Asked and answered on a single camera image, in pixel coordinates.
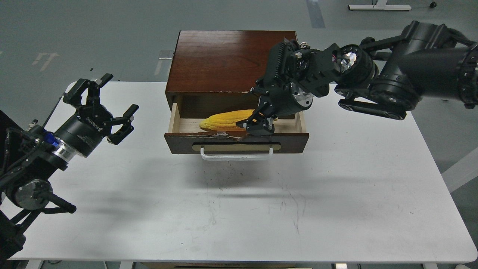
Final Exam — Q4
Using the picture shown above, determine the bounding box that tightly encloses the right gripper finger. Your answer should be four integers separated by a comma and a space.
246, 104, 270, 132
255, 111, 276, 136

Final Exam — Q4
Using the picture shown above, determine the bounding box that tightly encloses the yellow corn cob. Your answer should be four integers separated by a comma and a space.
198, 109, 254, 132

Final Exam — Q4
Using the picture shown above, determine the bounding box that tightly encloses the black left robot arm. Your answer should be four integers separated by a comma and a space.
1, 73, 139, 263

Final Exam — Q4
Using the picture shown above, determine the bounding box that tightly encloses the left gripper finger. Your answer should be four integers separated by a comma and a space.
108, 104, 139, 145
62, 73, 114, 109

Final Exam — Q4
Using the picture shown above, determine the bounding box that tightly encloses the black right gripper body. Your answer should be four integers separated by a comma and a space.
250, 39, 322, 117

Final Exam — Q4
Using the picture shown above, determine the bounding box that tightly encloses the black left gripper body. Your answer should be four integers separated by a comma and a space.
54, 106, 113, 157

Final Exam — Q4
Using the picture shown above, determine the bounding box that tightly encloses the dark wooden cabinet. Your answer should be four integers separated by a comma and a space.
165, 30, 297, 118

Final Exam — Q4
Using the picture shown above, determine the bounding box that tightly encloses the white stand base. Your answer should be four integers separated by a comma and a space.
348, 0, 412, 11

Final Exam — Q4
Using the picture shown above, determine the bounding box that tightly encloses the wooden drawer white handle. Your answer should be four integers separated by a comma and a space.
164, 103, 310, 161

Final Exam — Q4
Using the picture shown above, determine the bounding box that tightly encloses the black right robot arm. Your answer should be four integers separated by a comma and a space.
236, 21, 478, 136

